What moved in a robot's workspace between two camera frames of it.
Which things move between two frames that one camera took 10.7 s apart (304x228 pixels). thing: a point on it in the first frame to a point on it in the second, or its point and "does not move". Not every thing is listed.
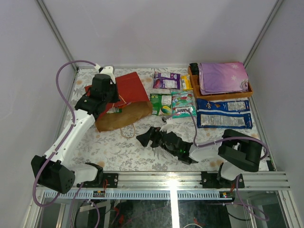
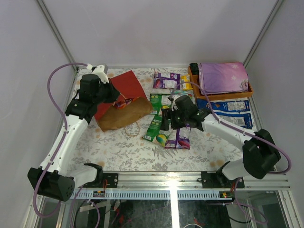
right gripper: (153, 134) to (167, 114)
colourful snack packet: (118, 109) to (119, 104)
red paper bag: (129, 90) does not move
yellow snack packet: (185, 83) does not move
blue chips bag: (232, 113) does not move
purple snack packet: (166, 80) does not move
